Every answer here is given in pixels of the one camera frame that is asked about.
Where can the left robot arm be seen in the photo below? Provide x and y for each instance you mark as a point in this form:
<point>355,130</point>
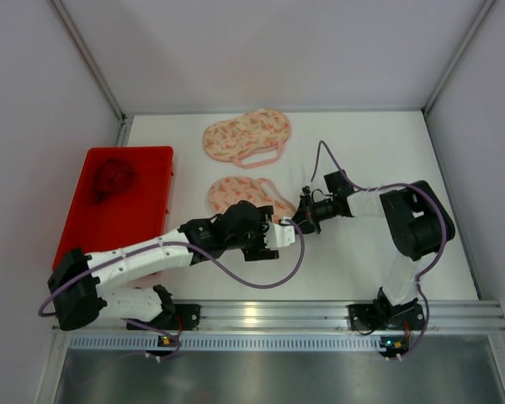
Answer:
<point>88,286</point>

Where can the red plastic bin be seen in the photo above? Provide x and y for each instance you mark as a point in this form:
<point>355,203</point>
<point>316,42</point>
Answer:
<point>136,215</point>

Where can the left aluminium frame post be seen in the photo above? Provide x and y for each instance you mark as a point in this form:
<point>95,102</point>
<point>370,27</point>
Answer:
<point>80,44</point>

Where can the aluminium front rail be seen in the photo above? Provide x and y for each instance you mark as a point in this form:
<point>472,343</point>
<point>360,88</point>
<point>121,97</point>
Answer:
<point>442,317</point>

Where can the perforated cable duct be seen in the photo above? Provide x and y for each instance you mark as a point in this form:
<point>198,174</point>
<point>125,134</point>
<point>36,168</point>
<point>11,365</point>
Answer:
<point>233,342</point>

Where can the aluminium frame post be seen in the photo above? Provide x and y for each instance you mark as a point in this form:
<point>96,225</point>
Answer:
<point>466,41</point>
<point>80,44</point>

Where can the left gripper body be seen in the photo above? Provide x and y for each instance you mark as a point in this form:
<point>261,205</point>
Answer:
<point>258,235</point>

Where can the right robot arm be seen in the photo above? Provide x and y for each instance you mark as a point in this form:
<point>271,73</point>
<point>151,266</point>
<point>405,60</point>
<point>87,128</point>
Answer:
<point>419,227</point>

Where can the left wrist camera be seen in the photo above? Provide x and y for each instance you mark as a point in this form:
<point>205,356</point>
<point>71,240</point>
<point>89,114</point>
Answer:
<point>280,234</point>

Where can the right aluminium frame post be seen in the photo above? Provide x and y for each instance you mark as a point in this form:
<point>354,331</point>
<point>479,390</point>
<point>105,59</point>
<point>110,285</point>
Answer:
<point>466,41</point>

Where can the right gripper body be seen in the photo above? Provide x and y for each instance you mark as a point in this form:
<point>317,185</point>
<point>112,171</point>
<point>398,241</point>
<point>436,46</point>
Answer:
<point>307,213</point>

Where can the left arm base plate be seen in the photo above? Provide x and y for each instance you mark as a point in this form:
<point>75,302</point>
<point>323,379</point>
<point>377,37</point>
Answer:
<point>176,317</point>

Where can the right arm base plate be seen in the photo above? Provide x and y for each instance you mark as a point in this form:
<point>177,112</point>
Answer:
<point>380,315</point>

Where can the dark red bra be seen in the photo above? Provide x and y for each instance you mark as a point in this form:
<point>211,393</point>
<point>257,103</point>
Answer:
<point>113,176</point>

